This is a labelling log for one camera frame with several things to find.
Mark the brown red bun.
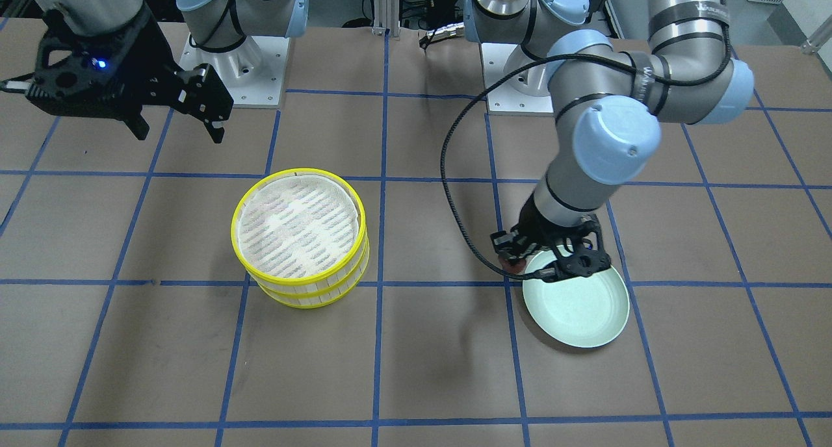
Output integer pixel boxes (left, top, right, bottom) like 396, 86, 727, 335
498, 257, 528, 274

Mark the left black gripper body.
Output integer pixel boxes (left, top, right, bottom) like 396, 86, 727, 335
490, 195, 612, 283

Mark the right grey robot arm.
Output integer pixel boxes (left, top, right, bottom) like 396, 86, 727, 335
2, 0, 309, 143

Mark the pale green plate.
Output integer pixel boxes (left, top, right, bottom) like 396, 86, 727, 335
522, 267, 631, 348

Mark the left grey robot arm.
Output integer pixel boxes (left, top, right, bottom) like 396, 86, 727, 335
463, 0, 754, 282

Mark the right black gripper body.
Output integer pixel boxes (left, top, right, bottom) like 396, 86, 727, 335
25, 8, 234, 123

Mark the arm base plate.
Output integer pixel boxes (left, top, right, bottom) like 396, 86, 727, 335
179, 36, 293, 109
480, 44, 553, 116

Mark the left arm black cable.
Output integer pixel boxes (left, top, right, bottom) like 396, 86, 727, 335
440, 18, 735, 282

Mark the aluminium frame post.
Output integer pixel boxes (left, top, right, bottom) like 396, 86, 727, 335
371, 0, 402, 40

